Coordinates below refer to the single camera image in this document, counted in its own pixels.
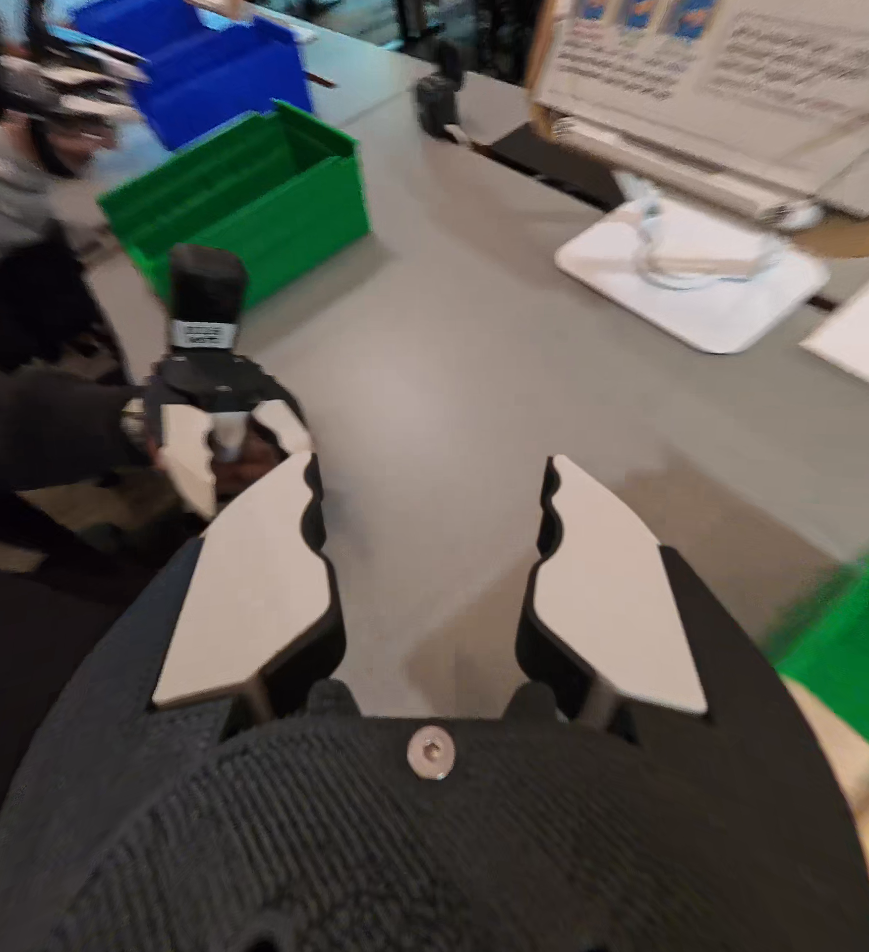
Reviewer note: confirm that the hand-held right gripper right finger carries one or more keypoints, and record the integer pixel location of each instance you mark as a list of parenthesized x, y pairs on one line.
[(613, 595)]

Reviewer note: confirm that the instruction sheet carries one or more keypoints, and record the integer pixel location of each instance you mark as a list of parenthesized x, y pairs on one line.
[(739, 67)]

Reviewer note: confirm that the person's left forearm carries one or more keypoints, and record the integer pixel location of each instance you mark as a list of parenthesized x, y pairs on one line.
[(40, 424)]

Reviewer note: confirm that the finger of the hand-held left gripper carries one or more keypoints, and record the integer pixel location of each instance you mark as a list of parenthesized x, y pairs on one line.
[(189, 454), (289, 431)]

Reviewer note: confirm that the wood-edged desk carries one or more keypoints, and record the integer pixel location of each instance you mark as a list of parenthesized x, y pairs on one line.
[(360, 67)]

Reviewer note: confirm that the blue plastic bin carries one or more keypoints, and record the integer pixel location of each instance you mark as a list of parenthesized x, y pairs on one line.
[(211, 67)]

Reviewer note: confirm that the black desk strip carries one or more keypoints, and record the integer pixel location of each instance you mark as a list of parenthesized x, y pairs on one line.
[(561, 163)]

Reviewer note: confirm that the laminated paper sheet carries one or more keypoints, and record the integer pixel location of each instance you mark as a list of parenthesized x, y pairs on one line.
[(865, 335)]

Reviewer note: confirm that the grey desk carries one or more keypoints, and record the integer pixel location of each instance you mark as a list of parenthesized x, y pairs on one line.
[(464, 357)]

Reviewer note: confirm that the person's left hand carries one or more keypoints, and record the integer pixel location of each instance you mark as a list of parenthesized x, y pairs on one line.
[(252, 465)]

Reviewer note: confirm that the white document stand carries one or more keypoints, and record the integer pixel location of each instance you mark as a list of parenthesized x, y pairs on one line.
[(702, 290)]

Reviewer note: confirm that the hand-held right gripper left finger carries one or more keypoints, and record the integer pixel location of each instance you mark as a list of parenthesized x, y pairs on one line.
[(248, 595)]

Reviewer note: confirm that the black power adapter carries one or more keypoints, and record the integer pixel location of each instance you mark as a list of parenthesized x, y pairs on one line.
[(436, 104)]

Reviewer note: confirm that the green plastic bin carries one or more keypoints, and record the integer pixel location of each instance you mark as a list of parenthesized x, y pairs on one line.
[(278, 216), (858, 639)]

